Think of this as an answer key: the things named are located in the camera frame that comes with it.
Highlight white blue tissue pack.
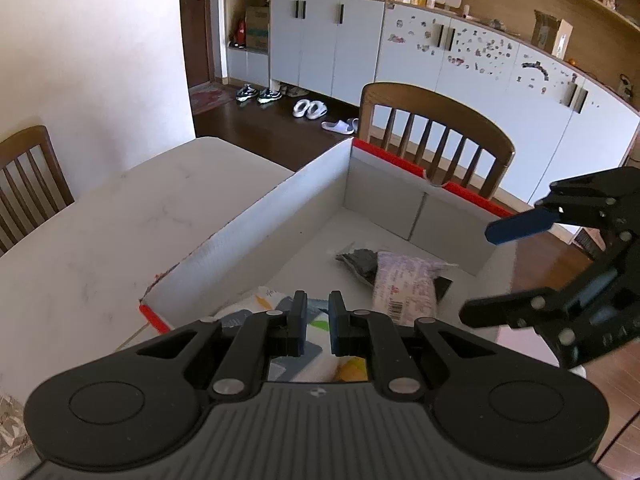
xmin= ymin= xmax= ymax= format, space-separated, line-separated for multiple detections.
xmin=215 ymin=286 xmax=342 ymax=382

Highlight purple clear snack bag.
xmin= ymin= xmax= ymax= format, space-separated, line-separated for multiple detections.
xmin=372 ymin=252 xmax=457 ymax=326

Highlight clear bag black contents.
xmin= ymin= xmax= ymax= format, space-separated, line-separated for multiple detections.
xmin=335 ymin=248 xmax=378 ymax=287

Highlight silver foil snack bag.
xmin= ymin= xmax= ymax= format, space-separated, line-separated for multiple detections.
xmin=0 ymin=394 xmax=30 ymax=465

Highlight yellow spotted plush toy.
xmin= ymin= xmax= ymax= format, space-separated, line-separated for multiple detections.
xmin=333 ymin=356 xmax=369 ymax=382

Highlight red cardboard box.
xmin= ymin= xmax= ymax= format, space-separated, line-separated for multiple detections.
xmin=139 ymin=141 xmax=516 ymax=333

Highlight right wooden chair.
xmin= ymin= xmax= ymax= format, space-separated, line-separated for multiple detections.
xmin=357 ymin=82 xmax=515 ymax=200

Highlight wooden chair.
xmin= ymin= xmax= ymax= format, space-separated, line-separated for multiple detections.
xmin=1 ymin=125 xmax=75 ymax=255
xmin=357 ymin=82 xmax=515 ymax=200

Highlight pair of white slippers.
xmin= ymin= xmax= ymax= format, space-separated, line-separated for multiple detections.
xmin=293 ymin=99 xmax=328 ymax=120

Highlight pair of sneakers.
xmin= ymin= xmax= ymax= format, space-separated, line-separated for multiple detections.
xmin=235 ymin=84 xmax=283 ymax=105

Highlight far wooden chair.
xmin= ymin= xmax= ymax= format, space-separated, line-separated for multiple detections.
xmin=1 ymin=125 xmax=75 ymax=255

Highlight brown entrance door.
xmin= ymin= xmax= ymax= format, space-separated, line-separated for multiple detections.
xmin=180 ymin=0 xmax=212 ymax=88

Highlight white wall cabinet unit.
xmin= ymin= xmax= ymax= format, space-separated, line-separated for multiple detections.
xmin=224 ymin=0 xmax=640 ymax=206

